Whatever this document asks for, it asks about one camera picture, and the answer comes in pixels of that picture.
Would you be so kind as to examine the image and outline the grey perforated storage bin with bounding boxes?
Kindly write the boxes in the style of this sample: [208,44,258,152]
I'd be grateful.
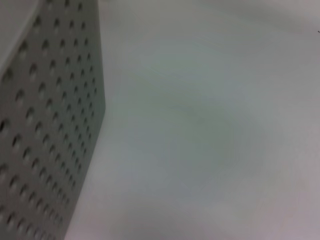
[0,0,106,240]

